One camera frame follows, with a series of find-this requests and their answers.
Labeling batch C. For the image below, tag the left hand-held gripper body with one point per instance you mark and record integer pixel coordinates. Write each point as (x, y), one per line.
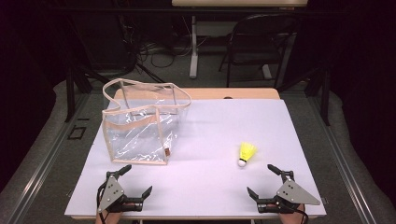
(110, 193)

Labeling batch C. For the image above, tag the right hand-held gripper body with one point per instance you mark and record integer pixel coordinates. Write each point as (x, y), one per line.
(294, 193)

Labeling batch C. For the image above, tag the yellow shuttlecock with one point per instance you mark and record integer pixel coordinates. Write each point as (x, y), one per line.
(247, 151)

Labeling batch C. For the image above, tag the clear plastic bag beige trim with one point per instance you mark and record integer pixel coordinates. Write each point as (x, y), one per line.
(137, 137)

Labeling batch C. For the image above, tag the person's right hand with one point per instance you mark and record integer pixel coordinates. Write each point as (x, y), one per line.
(292, 218)

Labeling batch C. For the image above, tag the person's left hand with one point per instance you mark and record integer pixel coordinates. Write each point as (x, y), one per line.
(107, 218)

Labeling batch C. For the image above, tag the white board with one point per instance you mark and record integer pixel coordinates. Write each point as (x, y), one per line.
(211, 186)

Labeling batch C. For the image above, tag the black floor socket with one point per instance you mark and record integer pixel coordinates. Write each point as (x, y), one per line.
(77, 132)

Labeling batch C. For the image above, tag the wooden table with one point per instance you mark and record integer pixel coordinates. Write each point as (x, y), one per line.
(243, 93)

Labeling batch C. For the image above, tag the black metal stand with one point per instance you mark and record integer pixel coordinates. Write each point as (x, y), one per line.
(325, 96)
(71, 93)

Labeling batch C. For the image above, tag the black folding chair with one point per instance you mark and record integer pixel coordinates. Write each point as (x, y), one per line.
(258, 40)

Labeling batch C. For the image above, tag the white desk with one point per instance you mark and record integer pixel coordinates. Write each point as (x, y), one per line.
(194, 56)

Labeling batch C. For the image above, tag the metal floor rail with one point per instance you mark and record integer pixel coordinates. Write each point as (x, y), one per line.
(43, 161)
(342, 161)

